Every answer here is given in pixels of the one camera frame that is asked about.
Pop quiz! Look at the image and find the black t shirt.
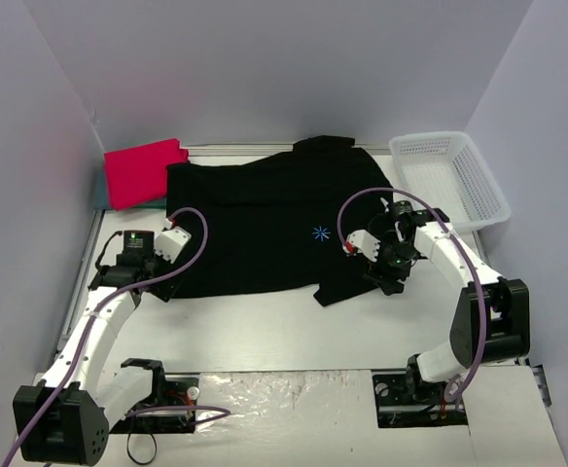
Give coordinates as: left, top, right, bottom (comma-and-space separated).
166, 137, 392, 306

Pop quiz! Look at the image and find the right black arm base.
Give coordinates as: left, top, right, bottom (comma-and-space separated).
372, 370, 468, 429

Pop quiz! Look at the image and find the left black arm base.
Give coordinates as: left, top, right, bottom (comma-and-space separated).
111, 375, 199, 435

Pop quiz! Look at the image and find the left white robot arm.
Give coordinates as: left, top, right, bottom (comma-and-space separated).
11, 227, 192, 466

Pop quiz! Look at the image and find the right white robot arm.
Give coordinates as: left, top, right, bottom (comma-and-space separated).
344, 201, 530, 402

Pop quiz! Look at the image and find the folded teal t shirt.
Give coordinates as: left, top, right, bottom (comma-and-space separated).
93, 169, 166, 211

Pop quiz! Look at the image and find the folded red t shirt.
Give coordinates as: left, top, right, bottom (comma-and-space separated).
104, 138, 189, 210

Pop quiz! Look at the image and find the white plastic basket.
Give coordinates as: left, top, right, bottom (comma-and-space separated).
389, 131, 511, 233

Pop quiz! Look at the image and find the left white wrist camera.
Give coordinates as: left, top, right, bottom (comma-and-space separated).
154, 219, 192, 264

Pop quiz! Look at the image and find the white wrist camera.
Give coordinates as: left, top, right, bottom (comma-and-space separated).
343, 230, 380, 263
154, 219, 192, 264

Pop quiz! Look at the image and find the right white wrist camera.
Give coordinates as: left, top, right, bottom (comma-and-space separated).
343, 230, 380, 263

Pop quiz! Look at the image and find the aluminium table rail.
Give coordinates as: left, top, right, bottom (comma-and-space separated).
186, 142, 392, 158

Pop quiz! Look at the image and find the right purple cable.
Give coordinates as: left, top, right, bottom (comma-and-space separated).
336, 188, 489, 414

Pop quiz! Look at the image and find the purple cable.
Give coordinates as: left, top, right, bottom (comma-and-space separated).
336, 188, 489, 414
0, 207, 231, 467

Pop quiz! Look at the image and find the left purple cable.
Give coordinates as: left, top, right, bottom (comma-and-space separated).
0, 207, 231, 467

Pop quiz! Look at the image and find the black loop cable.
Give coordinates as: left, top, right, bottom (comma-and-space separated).
125, 430, 159, 463

